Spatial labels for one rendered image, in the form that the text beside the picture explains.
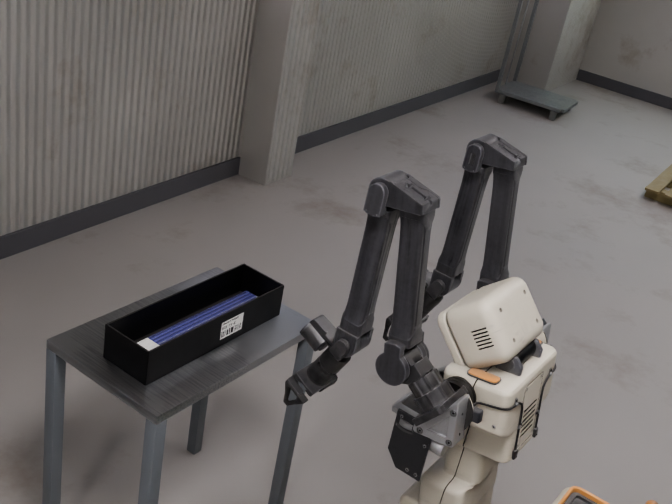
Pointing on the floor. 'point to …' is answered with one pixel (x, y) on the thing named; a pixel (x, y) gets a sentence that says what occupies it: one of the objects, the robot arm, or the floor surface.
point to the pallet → (661, 187)
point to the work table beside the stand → (168, 389)
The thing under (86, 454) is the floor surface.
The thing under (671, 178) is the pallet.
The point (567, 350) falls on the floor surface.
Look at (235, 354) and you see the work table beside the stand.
